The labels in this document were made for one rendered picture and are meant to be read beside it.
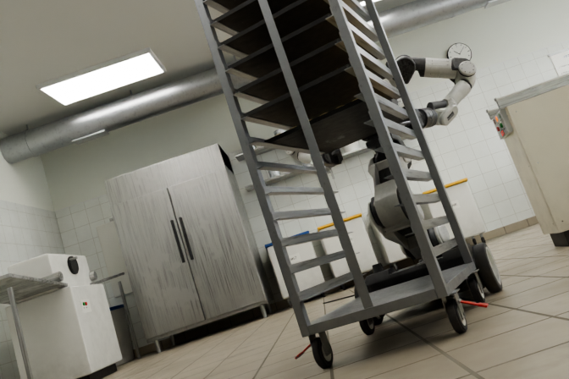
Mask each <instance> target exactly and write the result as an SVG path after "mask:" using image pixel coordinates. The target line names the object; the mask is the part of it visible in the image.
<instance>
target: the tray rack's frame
mask: <svg viewBox="0 0 569 379"><path fill-rule="evenodd" d="M194 1H195V4H196V9H197V12H198V14H199V17H200V20H201V22H202V27H203V29H204V33H205V36H206V38H207V43H208V45H209V48H210V51H211V54H212V57H213V61H214V64H215V67H216V70H217V72H218V77H219V80H220V83H221V86H222V88H223V91H224V95H225V99H226V102H227V104H228V107H229V111H230V114H231V117H232V120H233V123H234V126H235V130H236V133H237V135H238V138H239V141H240V146H241V149H242V151H243V154H244V157H245V159H246V165H247V167H248V170H249V173H250V175H251V180H252V182H253V186H254V189H255V191H256V194H257V198H258V201H259V204H260V207H261V210H262V214H263V217H264V220H265V223H266V225H267V228H268V233H269V236H270V239H271V241H272V244H273V248H274V251H275V255H276V257H277V260H278V263H279V267H280V270H281V272H282V276H283V279H284V283H285V286H286V288H287V291H288V294H289V297H290V302H291V304H292V307H293V310H294V312H295V315H296V320H297V323H298V326H299V328H300V331H301V335H302V337H303V338H304V337H307V336H308V337H309V340H310V344H311V346H312V342H313V340H314V338H315V337H316V335H315V334H316V333H318V335H319V337H320V340H321V343H322V345H323V350H324V353H325V355H326V356H328V355H329V354H331V353H332V350H331V348H330V345H329V341H328V338H327V335H326V332H325V331H328V330H330V329H334V328H336V327H342V326H345V325H348V324H351V323H354V322H358V321H363V320H366V319H368V322H369V325H371V324H373V317H375V316H381V315H383V314H387V313H390V312H393V311H396V310H401V309H405V308H407V307H411V306H414V305H419V304H422V303H425V302H429V301H431V300H435V299H440V298H441V300H442V303H443V305H444V308H445V311H446V314H447V309H446V302H447V300H446V298H445V297H446V296H449V295H452V294H453V295H454V297H455V300H456V303H457V306H458V309H459V311H460V313H461V317H462V320H464V319H465V317H466V314H465V312H464V310H463V307H462V305H461V303H460V304H458V302H457V300H458V299H459V296H458V293H457V292H458V291H459V290H460V289H459V288H458V289H456V288H457V287H458V286H459V285H460V284H461V283H462V282H463V281H464V280H465V279H466V282H467V286H468V287H469V283H468V280H469V279H468V276H469V275H470V274H473V273H474V274H475V277H476V279H477V281H478V285H479V287H480V289H481V292H482V293H483V292H484V290H483V286H482V284H481V282H480V279H479V276H478V271H479V269H477V270H475V267H474V265H473V263H472V262H471V263H467V264H463V265H460V266H455V267H452V268H450V269H446V270H443V271H441V269H440V267H439V263H438V261H437V258H436V255H435V254H434V249H433V247H432V245H431V242H430V240H429V237H428V234H427V231H426V228H425V227H424V224H423V220H422V218H421V215H420V213H419V210H418V208H417V204H416V202H415V200H414V197H413V194H412V191H411V188H410V186H409V184H408V181H407V179H406V175H405V173H404V170H403V167H402V166H401V161H400V159H399V157H398V154H397V152H396V149H395V145H394V143H393V140H392V138H391V136H390V133H389V130H388V127H387V124H386V122H385V120H384V116H383V114H382V111H381V109H380V106H379V104H378V100H377V97H376V96H375V93H374V90H373V87H372V84H371V82H370V79H369V77H368V75H367V71H366V69H365V66H364V63H363V61H362V57H361V55H360V53H359V50H358V48H357V45H356V42H355V39H354V36H353V35H352V32H351V28H350V26H349V23H348V21H347V18H346V16H345V12H344V9H343V8H342V5H341V2H340V0H328V1H329V5H330V7H331V10H332V12H333V15H334V18H335V21H336V24H337V25H338V28H339V31H340V34H341V37H342V40H343V42H344V44H345V48H346V51H347V53H348V56H349V58H350V60H351V64H352V67H353V69H354V72H355V74H356V78H357V80H358V83H359V86H360V87H361V90H362V94H363V96H364V99H365V102H366V104H367V108H368V110H369V112H370V115H371V118H372V120H373V124H374V126H375V129H376V131H377V133H378V137H379V140H380V142H381V145H382V147H383V149H384V154H385V156H386V158H387V161H388V164H389V167H390V170H391V172H392V174H393V177H394V180H395V183H396V186H397V188H398V190H399V193H400V195H401V199H402V202H403V204H404V207H405V209H406V213H407V216H408V217H409V220H410V223H411V226H412V229H413V232H414V234H415V236H416V239H417V242H418V245H419V248H420V250H421V252H422V255H423V259H424V261H425V264H426V266H427V269H428V272H429V275H427V276H424V277H420V278H416V279H413V280H411V281H407V282H404V283H400V284H396V285H394V286H391V287H388V288H383V289H380V290H377V291H374V292H372V293H369V292H368V290H367V286H366V284H365V281H364V278H363V275H362V271H361V268H360V267H359V264H358V261H357V258H356V254H355V251H354V249H353V246H352V244H351V240H350V237H349V234H348V232H347V229H346V226H345V223H344V220H343V217H342V215H341V212H340V208H339V206H338V203H337V200H336V198H335V195H334V191H333V188H332V186H331V183H330V181H329V176H328V174H327V171H326V168H325V166H324V164H323V159H322V157H321V154H320V151H319V149H318V145H317V142H316V140H315V137H314V134H313V132H312V127H311V125H310V123H309V120H308V117H307V113H306V110H305V108H304V106H303V103H302V100H301V96H300V93H299V91H298V88H297V86H296V82H295V79H294V76H293V74H292V71H291V68H290V65H289V62H288V59H287V57H286V54H285V50H284V48H283V45H282V42H281V40H280V37H279V33H278V30H277V27H276V25H275V23H274V20H273V16H272V13H271V10H270V7H269V6H268V1H267V0H258V2H259V5H260V8H261V10H262V14H263V17H264V19H265V22H266V25H267V27H268V32H269V35H270V37H271V39H272V42H273V46H274V49H275V51H276V54H277V57H278V60H279V64H280V66H281V68H282V71H283V74H284V78H285V81H286V84H287V86H288V89H289V91H290V95H291V98H292V101H293V103H294V106H295V109H296V113H297V116H298V118H299V120H300V123H301V127H302V130H303V133H304V135H305V138H306V141H307V144H308V147H309V150H310V152H311V155H312V159H313V162H314V165H315V168H316V169H317V172H318V177H319V179H320V182H321V185H322V187H323V192H324V194H325V196H326V199H327V202H328V204H329V209H330V211H331V214H332V217H333V219H334V223H335V226H336V228H337V231H338V234H339V236H340V241H341V243H342V246H343V248H344V251H345V255H346V258H347V260H348V263H349V266H350V269H351V273H352V275H353V277H354V280H355V283H356V287H357V290H358V293H359V295H360V296H359V297H357V298H355V299H354V300H352V301H350V302H348V303H346V304H344V305H342V306H341V307H339V308H337V309H335V310H332V311H330V312H329V313H328V314H326V315H324V316H321V317H319V318H318V319H317V320H315V321H312V322H310V320H309V317H308V314H307V310H306V307H305V305H304V302H303V301H302V302H300V301H299V299H298V296H297V293H298V292H300V289H299V286H298V283H297V281H296V276H295V274H291V275H290V270H289V268H288V265H291V263H290V258H289V255H288V252H287V249H286V247H283V248H282V246H281V243H280V241H279V239H282V238H283V237H282V234H281V232H280V229H279V225H278V221H274V220H273V218H272V215H271V212H274V210H273V206H272V203H271V200H270V198H269V195H265V194H264V191H263V188H262V187H263V186H266V184H265V182H264V179H263V176H262V172H261V170H257V168H256V165H255V162H254V161H257V156H256V153H255V151H254V148H253V145H248V141H247V138H246V137H247V136H250V135H249V133H248V130H247V127H246V122H245V121H244V120H240V116H239V113H238V112H241V109H240V104H239V102H238V99H237V96H233V95H232V92H231V89H230V87H232V88H234V86H233V83H232V80H231V78H230V75H229V73H227V72H225V71H224V66H223V63H224V64H226V62H225V60H224V55H223V52H222V50H220V49H218V48H217V45H216V42H215V41H218V37H217V34H216V31H215V29H214V27H212V26H211V25H210V24H209V21H208V18H210V19H211V15H210V13H209V10H208V7H207V5H206V4H205V3H203V2H202V0H194ZM469 290H470V287H469ZM470 293H471V290H470ZM471 294H472V293H471ZM447 316H448V314H447ZM448 318H449V317H448Z"/></svg>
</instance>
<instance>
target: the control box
mask: <svg viewBox="0 0 569 379"><path fill-rule="evenodd" d="M498 114H499V115H500V118H499V116H498ZM495 117H497V119H498V122H497V121H496V118H495ZM492 120H494V121H495V124H494V126H495V128H496V127H499V129H500V131H497V132H498V135H499V137H500V139H501V140H503V139H504V138H506V137H507V136H508V135H509V134H510V133H511V132H512V131H513V128H512V127H511V123H510V120H509V118H508V117H507V114H506V111H505V109H504V108H503V109H500V110H499V111H498V112H497V113H496V115H495V116H494V117H493V118H492ZM500 123H502V126H503V128H501V127H500ZM501 132H503V133H501ZM502 135H503V136H502Z"/></svg>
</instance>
